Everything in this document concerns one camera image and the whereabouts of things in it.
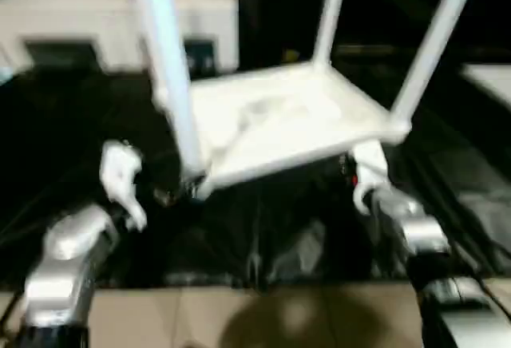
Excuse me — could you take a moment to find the white plastic table leg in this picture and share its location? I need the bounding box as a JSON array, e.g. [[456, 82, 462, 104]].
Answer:
[[314, 0, 352, 69], [390, 0, 485, 141], [126, 0, 209, 184]]

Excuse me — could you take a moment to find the black plastic mat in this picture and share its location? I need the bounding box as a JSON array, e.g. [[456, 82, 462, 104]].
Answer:
[[0, 64, 511, 289]]

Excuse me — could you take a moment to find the white flat board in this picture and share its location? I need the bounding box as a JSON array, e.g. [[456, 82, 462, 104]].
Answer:
[[461, 62, 511, 112]]

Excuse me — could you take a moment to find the white cabinet with glass doors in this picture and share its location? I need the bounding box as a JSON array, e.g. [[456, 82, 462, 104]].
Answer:
[[0, 0, 240, 73]]

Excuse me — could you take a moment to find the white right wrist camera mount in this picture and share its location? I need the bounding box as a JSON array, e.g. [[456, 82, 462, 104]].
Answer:
[[351, 140, 389, 216]]

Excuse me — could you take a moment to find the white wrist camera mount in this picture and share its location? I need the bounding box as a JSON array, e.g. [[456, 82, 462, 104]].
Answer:
[[99, 139, 149, 232], [351, 140, 389, 216]]

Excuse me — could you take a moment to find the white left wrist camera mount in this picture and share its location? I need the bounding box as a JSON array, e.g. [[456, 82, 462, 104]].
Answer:
[[99, 139, 149, 232]]

